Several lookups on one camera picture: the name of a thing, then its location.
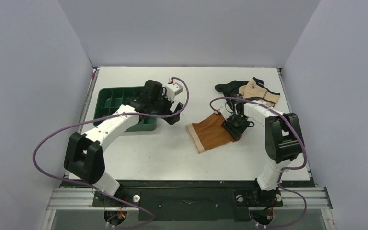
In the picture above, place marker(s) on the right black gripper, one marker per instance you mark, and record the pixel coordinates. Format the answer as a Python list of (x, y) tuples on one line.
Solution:
[(233, 126)]

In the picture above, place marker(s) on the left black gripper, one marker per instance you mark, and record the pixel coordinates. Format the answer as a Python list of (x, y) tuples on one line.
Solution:
[(168, 111)]

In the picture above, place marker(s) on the beige underwear with dark trim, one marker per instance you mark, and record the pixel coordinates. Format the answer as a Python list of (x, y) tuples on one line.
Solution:
[(255, 90)]

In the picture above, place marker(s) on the brown underwear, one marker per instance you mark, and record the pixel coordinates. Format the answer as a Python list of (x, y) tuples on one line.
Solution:
[(209, 133)]

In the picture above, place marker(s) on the black patterned underwear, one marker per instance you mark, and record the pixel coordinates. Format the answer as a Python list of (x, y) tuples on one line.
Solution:
[(230, 89)]

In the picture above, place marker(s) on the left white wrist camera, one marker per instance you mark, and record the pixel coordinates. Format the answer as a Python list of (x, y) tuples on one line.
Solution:
[(172, 90)]

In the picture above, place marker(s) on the green compartment tray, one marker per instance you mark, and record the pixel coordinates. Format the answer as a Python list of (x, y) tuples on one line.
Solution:
[(110, 99)]

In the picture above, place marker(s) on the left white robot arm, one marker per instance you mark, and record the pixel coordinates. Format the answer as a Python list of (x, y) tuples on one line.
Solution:
[(85, 152)]

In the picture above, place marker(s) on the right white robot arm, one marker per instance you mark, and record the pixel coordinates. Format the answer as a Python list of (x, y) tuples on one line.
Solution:
[(283, 144)]

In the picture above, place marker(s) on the aluminium frame rail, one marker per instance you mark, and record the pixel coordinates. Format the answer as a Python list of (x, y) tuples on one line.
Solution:
[(74, 199)]

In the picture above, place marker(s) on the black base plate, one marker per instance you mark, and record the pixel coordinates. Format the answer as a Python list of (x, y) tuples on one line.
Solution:
[(191, 201)]

